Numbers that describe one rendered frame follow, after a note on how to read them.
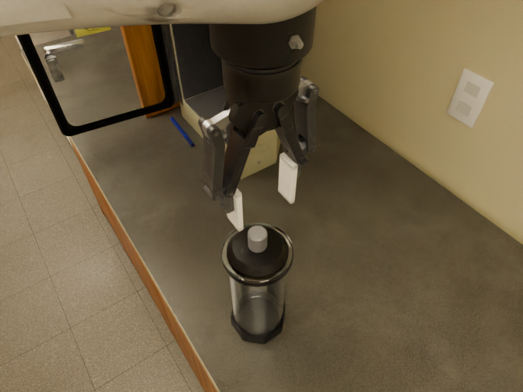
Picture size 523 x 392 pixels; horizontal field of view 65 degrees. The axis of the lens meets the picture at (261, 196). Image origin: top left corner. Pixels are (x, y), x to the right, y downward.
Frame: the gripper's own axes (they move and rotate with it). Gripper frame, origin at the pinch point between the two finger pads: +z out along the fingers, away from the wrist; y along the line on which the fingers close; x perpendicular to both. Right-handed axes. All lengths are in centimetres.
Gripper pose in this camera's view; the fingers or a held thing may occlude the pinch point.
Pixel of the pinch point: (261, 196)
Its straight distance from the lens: 52.2
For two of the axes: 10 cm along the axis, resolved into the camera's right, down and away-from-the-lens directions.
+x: 5.7, 6.1, -5.5
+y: -8.2, 4.2, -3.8
